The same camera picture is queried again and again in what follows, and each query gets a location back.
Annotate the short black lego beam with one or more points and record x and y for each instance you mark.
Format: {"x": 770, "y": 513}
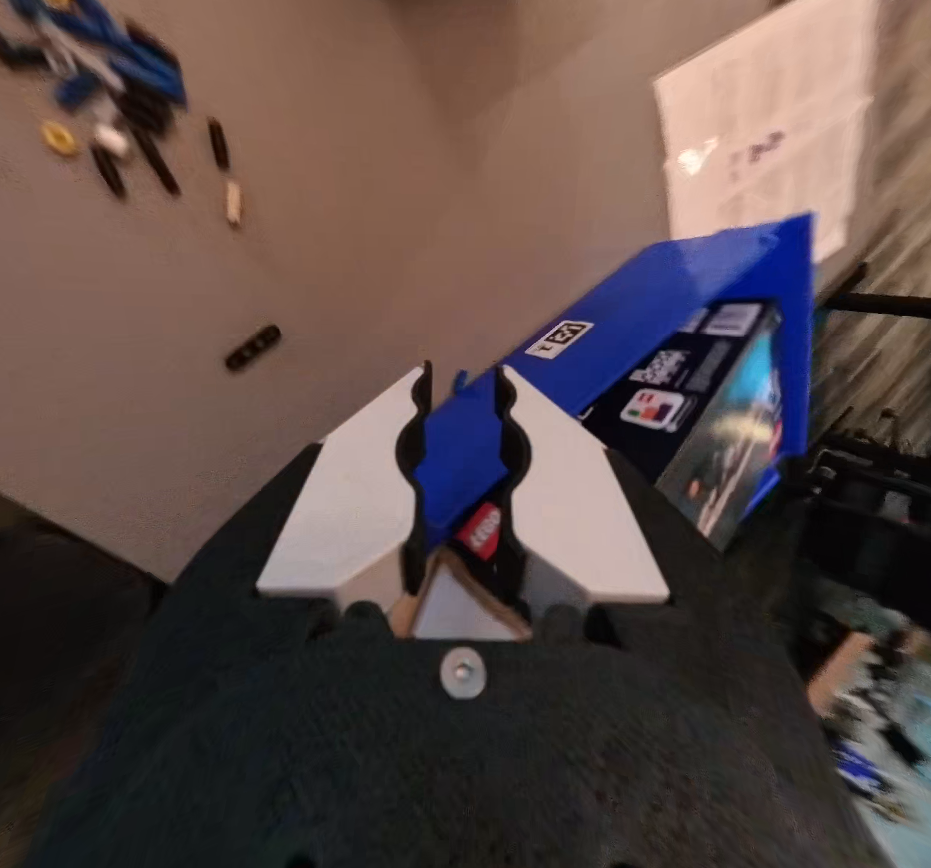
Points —
{"x": 252, "y": 348}

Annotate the black lego pin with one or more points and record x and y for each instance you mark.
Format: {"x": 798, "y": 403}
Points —
{"x": 218, "y": 143}

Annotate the yellow round lego piece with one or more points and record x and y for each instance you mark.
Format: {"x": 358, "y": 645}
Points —
{"x": 58, "y": 138}

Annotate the pile of lego pieces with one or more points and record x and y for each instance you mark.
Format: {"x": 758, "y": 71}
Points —
{"x": 109, "y": 60}

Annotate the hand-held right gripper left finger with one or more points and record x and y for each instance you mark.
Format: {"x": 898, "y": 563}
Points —
{"x": 342, "y": 497}

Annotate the white paper sheet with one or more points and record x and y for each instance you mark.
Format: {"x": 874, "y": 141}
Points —
{"x": 771, "y": 119}

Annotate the blue lego box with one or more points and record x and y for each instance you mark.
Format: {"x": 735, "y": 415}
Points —
{"x": 654, "y": 286}

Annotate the black metal frame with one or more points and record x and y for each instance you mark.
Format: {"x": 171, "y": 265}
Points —
{"x": 865, "y": 490}

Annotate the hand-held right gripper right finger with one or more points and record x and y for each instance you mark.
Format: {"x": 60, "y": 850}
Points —
{"x": 582, "y": 519}

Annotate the beige lego pin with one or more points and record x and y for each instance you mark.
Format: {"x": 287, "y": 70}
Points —
{"x": 233, "y": 203}

